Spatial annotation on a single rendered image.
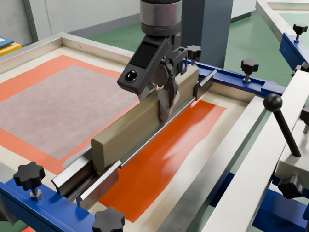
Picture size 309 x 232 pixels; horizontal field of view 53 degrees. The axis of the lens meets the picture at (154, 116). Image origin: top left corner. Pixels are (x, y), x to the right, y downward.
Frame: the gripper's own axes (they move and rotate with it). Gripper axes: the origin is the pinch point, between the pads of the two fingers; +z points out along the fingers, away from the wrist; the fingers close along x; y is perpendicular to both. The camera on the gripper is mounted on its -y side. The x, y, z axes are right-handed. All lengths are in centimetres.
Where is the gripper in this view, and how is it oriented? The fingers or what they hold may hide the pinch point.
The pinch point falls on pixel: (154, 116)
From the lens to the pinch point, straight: 67.0
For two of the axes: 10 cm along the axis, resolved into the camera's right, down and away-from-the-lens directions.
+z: 0.0, 8.1, 5.9
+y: 5.5, -5.0, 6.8
